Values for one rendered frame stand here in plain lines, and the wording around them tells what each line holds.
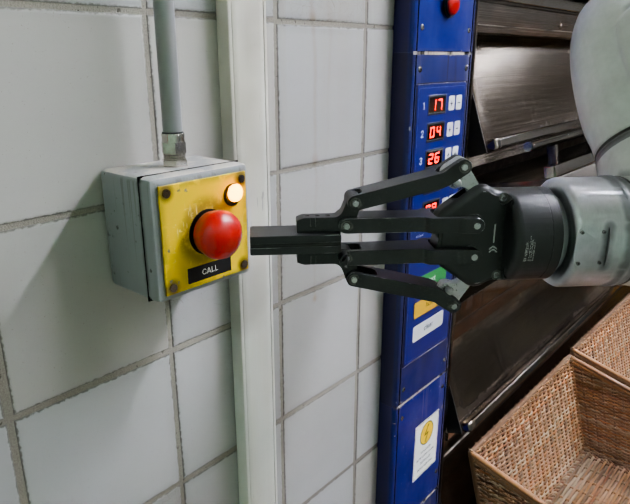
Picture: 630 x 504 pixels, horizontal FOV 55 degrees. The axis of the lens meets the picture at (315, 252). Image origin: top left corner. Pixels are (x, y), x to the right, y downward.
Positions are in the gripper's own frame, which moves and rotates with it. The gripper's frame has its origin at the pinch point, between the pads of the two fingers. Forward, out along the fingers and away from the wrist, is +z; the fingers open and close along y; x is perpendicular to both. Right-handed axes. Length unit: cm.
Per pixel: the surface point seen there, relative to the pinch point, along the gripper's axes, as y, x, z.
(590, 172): 5, 51, -52
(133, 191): -4.0, 0.7, 12.2
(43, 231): -1.0, 0.6, 19.2
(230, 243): 0.4, 0.6, 5.1
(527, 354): 51, 72, -55
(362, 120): -6.0, 29.6, -10.0
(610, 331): 67, 112, -101
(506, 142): 0, 49, -37
